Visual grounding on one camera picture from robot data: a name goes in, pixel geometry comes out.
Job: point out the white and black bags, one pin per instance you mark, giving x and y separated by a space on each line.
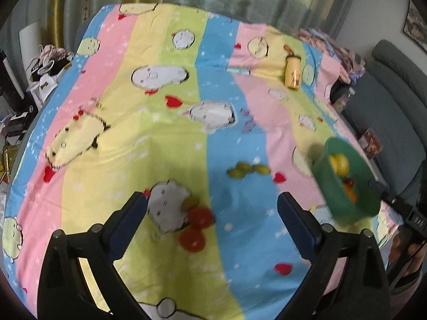
46 70

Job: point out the yellow cartoon bottle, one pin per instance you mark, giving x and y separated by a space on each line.
293 73

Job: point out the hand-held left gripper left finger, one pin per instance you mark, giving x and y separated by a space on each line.
128 230

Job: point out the gold box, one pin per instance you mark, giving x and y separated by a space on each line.
7 160

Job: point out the red cherry tomato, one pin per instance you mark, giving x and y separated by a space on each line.
192 240
349 182
200 217

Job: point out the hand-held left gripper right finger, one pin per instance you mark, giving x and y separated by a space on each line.
297 226

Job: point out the orange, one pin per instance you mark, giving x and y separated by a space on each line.
351 194

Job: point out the person's right hand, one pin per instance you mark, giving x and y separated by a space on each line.
398 248

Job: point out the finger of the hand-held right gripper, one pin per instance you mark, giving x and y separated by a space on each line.
383 191

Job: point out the yellow lemon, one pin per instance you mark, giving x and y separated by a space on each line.
338 165

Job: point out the striped cartoon bedsheet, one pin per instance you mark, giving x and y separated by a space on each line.
150 146

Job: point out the green plastic bowl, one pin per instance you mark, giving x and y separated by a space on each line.
333 193

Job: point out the stack of folded cloths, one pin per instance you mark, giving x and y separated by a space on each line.
330 50

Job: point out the black stand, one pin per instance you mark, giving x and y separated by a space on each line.
8 80

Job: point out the clear box of red snacks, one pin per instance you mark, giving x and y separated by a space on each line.
370 143

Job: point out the framed wall picture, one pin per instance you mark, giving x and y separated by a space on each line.
417 23

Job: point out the grey sofa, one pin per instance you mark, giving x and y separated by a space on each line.
390 100

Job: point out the clear plastic bottle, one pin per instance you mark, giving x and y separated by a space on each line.
341 105

